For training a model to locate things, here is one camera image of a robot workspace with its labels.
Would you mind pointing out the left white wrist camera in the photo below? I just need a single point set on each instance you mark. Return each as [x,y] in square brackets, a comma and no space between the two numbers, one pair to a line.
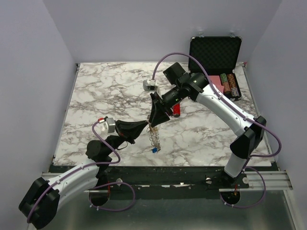
[109,125]

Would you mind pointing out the pink playing cards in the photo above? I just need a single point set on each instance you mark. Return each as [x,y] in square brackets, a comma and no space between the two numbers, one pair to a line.
[215,79]

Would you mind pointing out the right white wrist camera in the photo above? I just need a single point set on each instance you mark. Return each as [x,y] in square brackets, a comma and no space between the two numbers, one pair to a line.
[150,86]

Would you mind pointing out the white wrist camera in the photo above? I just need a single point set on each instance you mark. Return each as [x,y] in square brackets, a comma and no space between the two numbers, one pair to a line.
[150,86]
[109,125]

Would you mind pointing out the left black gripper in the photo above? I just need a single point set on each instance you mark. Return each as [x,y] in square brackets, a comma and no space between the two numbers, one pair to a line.
[129,131]

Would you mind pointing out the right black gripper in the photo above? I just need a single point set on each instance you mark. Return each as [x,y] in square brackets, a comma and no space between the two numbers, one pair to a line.
[157,115]

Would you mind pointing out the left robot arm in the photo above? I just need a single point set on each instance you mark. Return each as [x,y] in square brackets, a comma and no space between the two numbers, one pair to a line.
[45,197]

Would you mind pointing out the black poker chip case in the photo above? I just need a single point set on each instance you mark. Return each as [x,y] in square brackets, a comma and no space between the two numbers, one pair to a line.
[218,55]

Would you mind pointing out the red glitter microphone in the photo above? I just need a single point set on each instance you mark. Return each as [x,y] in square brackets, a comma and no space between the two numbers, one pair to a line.
[176,110]

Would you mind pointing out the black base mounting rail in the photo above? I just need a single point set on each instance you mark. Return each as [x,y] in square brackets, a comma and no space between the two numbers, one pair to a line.
[156,183]

